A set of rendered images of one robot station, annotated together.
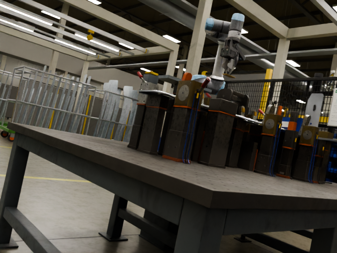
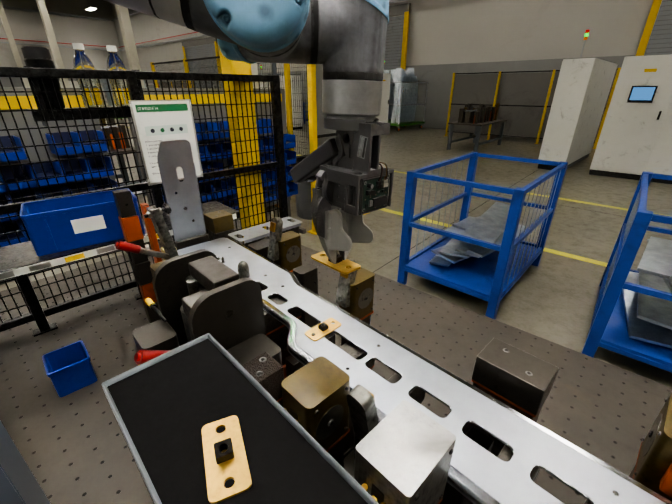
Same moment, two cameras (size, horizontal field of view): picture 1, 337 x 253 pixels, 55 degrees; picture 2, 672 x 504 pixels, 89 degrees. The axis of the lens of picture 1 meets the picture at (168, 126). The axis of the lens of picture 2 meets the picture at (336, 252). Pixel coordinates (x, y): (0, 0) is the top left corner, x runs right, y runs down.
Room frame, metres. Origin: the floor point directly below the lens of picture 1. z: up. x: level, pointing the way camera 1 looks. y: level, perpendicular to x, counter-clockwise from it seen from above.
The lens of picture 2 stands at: (2.02, 0.19, 1.49)
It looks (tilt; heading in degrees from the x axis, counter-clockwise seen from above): 25 degrees down; 262
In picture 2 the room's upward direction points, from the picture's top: straight up
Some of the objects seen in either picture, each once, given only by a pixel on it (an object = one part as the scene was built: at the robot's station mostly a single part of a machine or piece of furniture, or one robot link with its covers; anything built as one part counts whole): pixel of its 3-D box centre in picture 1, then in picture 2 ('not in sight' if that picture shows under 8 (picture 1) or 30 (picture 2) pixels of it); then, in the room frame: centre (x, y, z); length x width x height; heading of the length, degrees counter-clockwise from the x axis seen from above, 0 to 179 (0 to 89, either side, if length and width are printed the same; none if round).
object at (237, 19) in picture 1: (236, 23); (352, 28); (1.93, -0.28, 1.55); 0.09 x 0.08 x 0.11; 179
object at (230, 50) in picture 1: (230, 48); (353, 165); (1.93, -0.27, 1.39); 0.09 x 0.08 x 0.12; 126
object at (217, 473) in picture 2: not in sight; (224, 451); (2.09, -0.04, 1.17); 0.08 x 0.04 x 0.01; 106
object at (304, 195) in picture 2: not in sight; (311, 187); (1.73, -4.10, 0.36); 0.50 x 0.50 x 0.73
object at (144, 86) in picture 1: (142, 116); not in sight; (1.75, 0.15, 0.88); 0.12 x 0.07 x 0.36; 36
